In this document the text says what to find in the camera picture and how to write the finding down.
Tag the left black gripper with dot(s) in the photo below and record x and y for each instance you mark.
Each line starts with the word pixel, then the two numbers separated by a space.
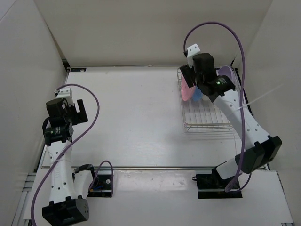
pixel 83 116

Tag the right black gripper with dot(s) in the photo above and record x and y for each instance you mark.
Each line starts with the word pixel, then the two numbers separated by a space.
pixel 187 73

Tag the blue plastic plate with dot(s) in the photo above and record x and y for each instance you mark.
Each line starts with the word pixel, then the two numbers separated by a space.
pixel 197 95

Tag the pink plastic plate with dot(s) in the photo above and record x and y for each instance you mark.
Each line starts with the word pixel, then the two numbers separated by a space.
pixel 186 91

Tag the white plastic plate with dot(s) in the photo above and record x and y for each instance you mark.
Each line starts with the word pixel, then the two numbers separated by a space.
pixel 206 98

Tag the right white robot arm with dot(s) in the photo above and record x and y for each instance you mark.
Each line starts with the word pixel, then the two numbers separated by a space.
pixel 258 146

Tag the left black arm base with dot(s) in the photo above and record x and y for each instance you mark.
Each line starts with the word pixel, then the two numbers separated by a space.
pixel 103 185

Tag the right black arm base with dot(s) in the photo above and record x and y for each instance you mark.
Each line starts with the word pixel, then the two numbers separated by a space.
pixel 209 188

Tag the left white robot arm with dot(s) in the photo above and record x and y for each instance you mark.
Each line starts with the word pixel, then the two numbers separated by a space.
pixel 69 188

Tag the purple plastic plate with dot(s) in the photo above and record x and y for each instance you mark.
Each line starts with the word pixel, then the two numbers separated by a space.
pixel 227 71

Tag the black label sticker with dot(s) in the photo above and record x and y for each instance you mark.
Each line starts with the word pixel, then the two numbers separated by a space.
pixel 78 69

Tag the white zip tie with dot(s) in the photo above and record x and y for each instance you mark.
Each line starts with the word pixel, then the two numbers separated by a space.
pixel 260 97

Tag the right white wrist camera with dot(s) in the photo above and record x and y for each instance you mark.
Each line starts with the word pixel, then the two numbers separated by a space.
pixel 192 50

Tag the metal wire dish rack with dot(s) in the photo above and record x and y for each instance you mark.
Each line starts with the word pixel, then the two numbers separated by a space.
pixel 204 117

